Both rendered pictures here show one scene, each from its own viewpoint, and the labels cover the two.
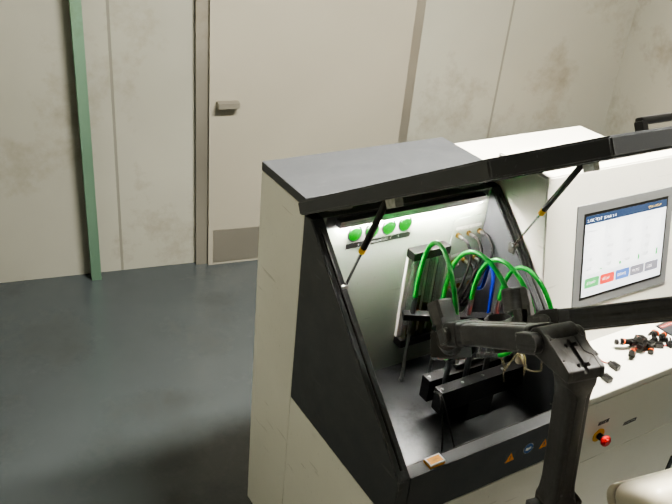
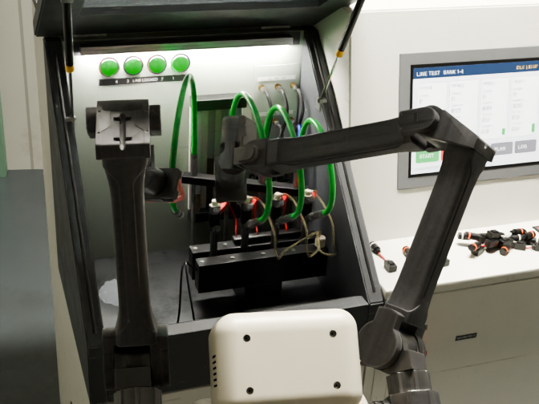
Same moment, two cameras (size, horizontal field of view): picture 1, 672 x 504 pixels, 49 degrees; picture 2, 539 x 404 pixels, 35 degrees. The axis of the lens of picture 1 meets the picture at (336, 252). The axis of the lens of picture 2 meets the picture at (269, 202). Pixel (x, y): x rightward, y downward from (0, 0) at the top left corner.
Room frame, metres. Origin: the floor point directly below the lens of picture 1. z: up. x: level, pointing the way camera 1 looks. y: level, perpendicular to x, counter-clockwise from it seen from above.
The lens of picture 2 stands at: (0.05, -0.90, 2.11)
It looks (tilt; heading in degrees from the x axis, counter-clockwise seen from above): 28 degrees down; 13
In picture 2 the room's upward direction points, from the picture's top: 4 degrees clockwise
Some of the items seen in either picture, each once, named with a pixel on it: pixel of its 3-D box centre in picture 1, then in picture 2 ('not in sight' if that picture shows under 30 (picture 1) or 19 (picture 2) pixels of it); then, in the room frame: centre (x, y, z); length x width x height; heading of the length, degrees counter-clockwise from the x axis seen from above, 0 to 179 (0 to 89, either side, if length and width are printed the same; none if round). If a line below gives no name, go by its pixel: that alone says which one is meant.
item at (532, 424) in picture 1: (490, 458); (240, 346); (1.61, -0.50, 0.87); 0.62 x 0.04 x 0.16; 123
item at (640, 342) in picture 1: (647, 341); (502, 238); (2.09, -1.06, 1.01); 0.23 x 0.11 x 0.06; 123
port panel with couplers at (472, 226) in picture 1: (464, 260); (275, 121); (2.16, -0.43, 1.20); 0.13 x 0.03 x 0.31; 123
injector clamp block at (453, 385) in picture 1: (471, 388); (257, 272); (1.87, -0.47, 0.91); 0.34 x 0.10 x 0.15; 123
